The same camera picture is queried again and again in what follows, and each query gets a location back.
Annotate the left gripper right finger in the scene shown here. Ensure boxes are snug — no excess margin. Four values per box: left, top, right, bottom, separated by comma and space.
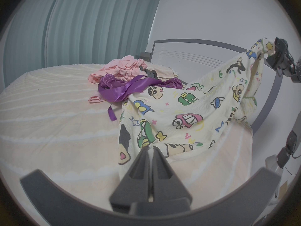
151, 147, 193, 209

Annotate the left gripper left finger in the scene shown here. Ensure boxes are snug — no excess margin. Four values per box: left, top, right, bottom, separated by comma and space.
110, 147, 150, 213

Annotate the white printed pyjama top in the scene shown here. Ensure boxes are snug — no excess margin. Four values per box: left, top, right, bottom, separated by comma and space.
117, 37, 276, 201

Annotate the bed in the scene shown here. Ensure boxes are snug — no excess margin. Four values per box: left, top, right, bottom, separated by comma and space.
0, 39, 284, 215

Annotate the purple satin garment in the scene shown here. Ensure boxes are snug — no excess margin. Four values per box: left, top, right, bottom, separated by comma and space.
98, 73, 184, 122

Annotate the cream pillow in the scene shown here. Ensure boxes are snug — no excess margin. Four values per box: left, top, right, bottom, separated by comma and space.
148, 63, 180, 79

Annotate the dark grey garment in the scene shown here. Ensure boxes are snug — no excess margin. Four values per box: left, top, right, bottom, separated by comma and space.
139, 64, 163, 80

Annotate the grey bedside table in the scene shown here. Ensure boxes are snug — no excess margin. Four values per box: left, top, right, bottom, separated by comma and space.
136, 52, 151, 63

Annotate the blue-green curtain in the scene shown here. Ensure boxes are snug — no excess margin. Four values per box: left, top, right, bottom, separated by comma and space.
2, 0, 165, 91

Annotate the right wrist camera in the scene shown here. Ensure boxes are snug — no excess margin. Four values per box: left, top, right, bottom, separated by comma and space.
274, 37, 289, 54

